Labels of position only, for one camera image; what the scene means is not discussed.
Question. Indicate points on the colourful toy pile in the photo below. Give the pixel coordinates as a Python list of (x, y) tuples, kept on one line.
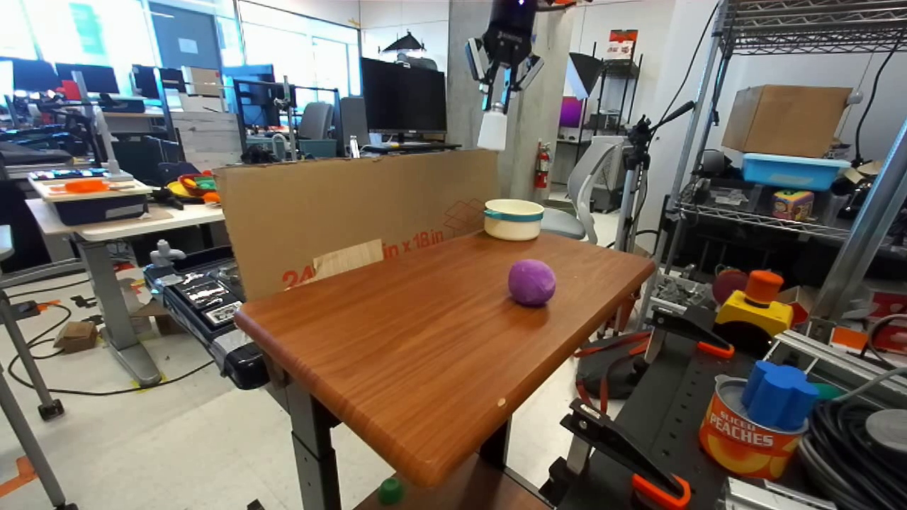
[(193, 186)]

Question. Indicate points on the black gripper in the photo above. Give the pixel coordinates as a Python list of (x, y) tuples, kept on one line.
[(511, 29)]

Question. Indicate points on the black perforated base board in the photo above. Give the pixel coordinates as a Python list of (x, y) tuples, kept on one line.
[(661, 414)]

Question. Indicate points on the tray with orange disc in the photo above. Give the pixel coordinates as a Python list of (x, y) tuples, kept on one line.
[(90, 200)]

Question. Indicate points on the purple ball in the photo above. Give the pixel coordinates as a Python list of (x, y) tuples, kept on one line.
[(532, 285)]

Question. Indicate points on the colourful cube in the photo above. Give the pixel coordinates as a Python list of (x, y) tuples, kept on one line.
[(794, 204)]

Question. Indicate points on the tripod with black camera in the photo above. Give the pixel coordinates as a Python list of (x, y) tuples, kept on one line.
[(631, 170)]

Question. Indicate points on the black machine rail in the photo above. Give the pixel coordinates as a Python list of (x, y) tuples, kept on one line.
[(203, 301)]

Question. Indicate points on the grey metal stand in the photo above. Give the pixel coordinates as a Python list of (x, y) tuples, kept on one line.
[(19, 350)]

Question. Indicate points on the grey cylinder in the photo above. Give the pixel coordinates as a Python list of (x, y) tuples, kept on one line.
[(889, 427)]

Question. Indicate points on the small brown box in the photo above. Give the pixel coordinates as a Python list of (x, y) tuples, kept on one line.
[(76, 337)]

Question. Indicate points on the blue plastic bin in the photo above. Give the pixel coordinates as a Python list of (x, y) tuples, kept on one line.
[(794, 170)]

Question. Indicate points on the light grey mesh chair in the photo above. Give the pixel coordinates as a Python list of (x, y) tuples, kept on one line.
[(592, 187)]

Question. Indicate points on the small green ball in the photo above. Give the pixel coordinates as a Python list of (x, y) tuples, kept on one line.
[(392, 492)]

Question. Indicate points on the black clamp orange grip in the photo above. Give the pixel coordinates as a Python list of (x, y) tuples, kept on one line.
[(618, 455), (691, 333)]

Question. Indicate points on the long aluminium rail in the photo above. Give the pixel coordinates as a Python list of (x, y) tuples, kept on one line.
[(756, 496)]

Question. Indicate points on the white plastic figure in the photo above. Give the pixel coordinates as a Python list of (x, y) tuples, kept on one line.
[(166, 255)]

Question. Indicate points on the aluminium post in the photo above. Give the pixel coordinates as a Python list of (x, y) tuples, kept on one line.
[(859, 228)]

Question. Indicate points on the white salt cellar silver cap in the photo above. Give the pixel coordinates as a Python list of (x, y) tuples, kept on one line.
[(491, 132)]

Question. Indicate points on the red fire extinguisher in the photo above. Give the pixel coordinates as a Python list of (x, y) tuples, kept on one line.
[(543, 170)]

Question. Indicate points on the blue plastic cap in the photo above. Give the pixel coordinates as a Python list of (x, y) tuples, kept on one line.
[(781, 396)]

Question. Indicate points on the brown cardboard panel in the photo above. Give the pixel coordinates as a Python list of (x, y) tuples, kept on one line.
[(314, 217)]

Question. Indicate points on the yellow emergency stop box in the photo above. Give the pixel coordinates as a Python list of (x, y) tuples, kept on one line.
[(756, 309)]

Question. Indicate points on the white desk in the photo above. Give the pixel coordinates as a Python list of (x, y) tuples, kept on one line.
[(122, 228)]

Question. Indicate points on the metal shelf rack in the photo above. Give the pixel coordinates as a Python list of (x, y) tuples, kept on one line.
[(756, 228)]

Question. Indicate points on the short aluminium rail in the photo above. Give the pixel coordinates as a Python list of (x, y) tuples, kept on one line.
[(832, 356)]

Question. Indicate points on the large cardboard box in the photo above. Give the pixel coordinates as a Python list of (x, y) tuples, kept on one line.
[(784, 116)]

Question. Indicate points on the black computer monitor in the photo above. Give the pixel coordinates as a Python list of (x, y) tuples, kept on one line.
[(402, 99)]

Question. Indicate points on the red round object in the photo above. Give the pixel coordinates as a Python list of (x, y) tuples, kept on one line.
[(728, 285)]

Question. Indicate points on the orange peaches can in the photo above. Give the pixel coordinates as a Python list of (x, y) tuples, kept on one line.
[(747, 452)]

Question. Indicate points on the white pot teal rim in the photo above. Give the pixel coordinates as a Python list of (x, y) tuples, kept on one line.
[(515, 224)]

